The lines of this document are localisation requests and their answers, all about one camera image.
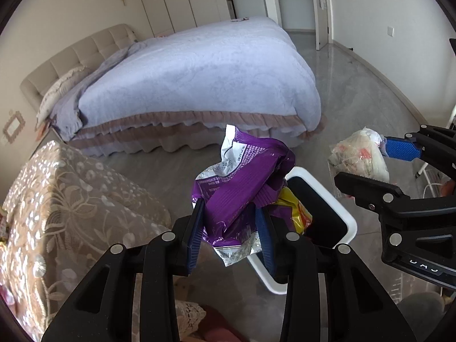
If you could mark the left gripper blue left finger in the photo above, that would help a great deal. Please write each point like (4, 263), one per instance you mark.
(193, 235)

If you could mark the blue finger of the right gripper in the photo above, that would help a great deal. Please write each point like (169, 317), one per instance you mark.
(400, 149)

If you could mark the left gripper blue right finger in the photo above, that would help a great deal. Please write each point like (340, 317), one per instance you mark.
(266, 234)

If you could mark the white wrapper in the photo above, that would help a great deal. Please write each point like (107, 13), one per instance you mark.
(361, 154)

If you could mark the purple snack wrapper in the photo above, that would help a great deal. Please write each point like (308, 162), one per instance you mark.
(249, 178)

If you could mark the white trash bin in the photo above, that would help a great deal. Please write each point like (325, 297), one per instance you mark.
(331, 225)

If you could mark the operator right hand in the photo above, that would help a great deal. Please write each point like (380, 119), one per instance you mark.
(448, 189)

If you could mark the bed with lavender duvet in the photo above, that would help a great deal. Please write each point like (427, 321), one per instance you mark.
(183, 90)

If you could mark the round embroidered tablecloth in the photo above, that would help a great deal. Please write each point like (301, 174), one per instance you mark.
(62, 213)

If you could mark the white door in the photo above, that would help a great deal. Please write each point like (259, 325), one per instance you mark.
(323, 23)

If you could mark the orange packet on nightstand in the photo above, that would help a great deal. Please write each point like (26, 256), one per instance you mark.
(42, 130)

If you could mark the beige frilled pillow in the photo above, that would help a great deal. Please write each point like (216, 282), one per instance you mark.
(59, 89)

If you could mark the beige tufted headboard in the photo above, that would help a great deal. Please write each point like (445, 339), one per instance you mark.
(90, 52)

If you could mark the small object on bed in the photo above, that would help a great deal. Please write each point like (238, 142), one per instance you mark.
(240, 20)

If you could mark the framed wall switch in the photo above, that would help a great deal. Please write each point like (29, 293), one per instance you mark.
(13, 127)

